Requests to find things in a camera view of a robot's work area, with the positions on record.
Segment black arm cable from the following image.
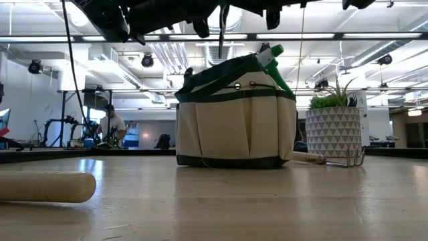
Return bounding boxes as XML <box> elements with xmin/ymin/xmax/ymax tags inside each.
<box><xmin>60</xmin><ymin>0</ymin><xmax>100</xmax><ymax>148</ymax></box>

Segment cream green-trimmed gardening bag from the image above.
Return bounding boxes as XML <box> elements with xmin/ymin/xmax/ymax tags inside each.
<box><xmin>173</xmin><ymin>53</ymin><xmax>298</xmax><ymax>170</ymax></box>

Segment potted plant triangle-pattern pot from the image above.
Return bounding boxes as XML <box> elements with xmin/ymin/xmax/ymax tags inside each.
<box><xmin>304</xmin><ymin>76</ymin><xmax>363</xmax><ymax>159</ymax></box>

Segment computer monitor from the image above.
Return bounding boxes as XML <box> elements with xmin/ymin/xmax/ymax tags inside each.
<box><xmin>0</xmin><ymin>108</ymin><xmax>11</xmax><ymax>133</ymax></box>

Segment black metal table frame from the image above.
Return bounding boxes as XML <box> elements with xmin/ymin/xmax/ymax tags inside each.
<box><xmin>0</xmin><ymin>147</ymin><xmax>428</xmax><ymax>165</ymax></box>

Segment blue cabinet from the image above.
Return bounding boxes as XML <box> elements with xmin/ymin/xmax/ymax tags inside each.
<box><xmin>123</xmin><ymin>122</ymin><xmax>140</xmax><ymax>149</ymax></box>

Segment black backpack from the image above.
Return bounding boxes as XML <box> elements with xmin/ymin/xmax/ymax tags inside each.
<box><xmin>154</xmin><ymin>133</ymin><xmax>172</xmax><ymax>150</ymax></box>

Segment green spray bottle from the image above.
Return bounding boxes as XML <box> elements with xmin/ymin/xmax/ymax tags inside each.
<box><xmin>255</xmin><ymin>44</ymin><xmax>294</xmax><ymax>95</ymax></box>

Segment wooden-handled hand rake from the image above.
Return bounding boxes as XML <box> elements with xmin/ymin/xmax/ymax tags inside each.
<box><xmin>288</xmin><ymin>149</ymin><xmax>366</xmax><ymax>169</ymax></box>

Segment wooden tool handle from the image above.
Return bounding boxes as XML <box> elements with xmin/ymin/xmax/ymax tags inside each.
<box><xmin>0</xmin><ymin>171</ymin><xmax>98</xmax><ymax>204</ymax></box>

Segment thin hanging cable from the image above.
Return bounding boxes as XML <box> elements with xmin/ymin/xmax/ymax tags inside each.
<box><xmin>294</xmin><ymin>6</ymin><xmax>307</xmax><ymax>98</ymax></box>

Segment black metal stand frame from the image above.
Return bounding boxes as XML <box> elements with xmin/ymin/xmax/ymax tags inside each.
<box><xmin>59</xmin><ymin>87</ymin><xmax>114</xmax><ymax>148</ymax></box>

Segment silver ventilation duct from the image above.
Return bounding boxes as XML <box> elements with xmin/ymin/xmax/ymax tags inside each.
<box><xmin>200</xmin><ymin>6</ymin><xmax>245</xmax><ymax>70</ymax></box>

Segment black overhead frame bar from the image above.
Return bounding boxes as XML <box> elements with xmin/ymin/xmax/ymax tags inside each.
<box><xmin>0</xmin><ymin>31</ymin><xmax>428</xmax><ymax>44</ymax></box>

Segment person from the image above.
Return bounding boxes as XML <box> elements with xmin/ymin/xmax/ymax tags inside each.
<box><xmin>96</xmin><ymin>103</ymin><xmax>127</xmax><ymax>148</ymax></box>

